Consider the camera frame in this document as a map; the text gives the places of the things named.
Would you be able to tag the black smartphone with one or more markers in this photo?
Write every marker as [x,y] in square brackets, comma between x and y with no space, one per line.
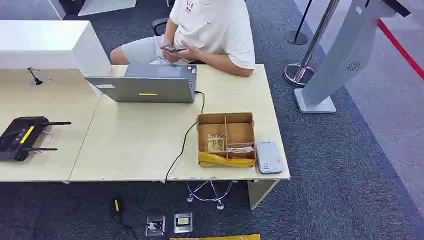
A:
[172,49]

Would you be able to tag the chrome stool base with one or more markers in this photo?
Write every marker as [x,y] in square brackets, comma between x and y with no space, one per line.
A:
[210,195]

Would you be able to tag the grey laptop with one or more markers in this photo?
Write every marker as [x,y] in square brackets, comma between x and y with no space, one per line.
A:
[149,86]

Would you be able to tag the black stanchion post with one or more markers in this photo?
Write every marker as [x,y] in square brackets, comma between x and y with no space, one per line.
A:
[298,33]

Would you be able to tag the grey kiosk stand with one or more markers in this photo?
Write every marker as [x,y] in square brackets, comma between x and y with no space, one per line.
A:
[338,56]

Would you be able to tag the red barrier belt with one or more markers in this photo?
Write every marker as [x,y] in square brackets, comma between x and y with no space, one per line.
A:
[400,49]

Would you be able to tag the yellow package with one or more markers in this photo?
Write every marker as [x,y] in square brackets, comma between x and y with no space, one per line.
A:
[215,237]

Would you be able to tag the black office chair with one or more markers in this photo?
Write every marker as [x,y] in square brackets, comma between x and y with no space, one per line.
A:
[160,24]

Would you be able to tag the chrome stanchion post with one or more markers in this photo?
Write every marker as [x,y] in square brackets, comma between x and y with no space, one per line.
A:
[306,56]

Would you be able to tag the grey card reader device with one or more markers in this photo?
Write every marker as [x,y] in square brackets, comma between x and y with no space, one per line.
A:
[269,157]

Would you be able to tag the person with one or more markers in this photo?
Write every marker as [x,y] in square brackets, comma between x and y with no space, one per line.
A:
[212,30]

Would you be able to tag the white desk partition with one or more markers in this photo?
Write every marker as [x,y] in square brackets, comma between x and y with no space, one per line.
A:
[49,43]

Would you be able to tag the floor socket with plug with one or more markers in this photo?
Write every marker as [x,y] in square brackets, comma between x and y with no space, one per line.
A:
[155,225]

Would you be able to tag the wooden card box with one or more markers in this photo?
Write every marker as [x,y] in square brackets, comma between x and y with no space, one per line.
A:
[238,132]

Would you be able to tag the floor socket box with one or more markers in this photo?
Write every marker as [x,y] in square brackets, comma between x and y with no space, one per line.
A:
[182,222]

